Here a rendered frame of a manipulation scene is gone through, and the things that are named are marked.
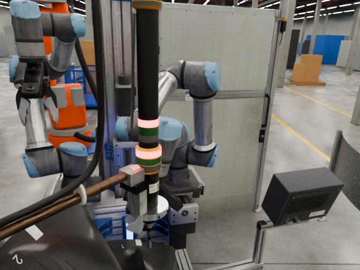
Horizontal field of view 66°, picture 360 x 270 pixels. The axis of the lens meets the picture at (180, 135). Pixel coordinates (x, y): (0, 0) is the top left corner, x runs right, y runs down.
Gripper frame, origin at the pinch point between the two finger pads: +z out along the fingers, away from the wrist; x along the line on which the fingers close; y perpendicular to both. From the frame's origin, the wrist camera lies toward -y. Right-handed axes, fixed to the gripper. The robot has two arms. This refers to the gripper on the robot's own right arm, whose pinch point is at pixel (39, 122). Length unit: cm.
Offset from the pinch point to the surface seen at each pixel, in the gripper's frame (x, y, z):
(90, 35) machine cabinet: -24, 1033, -25
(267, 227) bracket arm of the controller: -80, -15, 45
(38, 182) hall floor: 56, 250, 148
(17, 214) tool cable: -8, -63, -8
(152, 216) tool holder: -25, -54, 2
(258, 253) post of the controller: -77, -16, 56
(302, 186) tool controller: -90, -20, 25
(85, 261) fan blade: -13, -51, 12
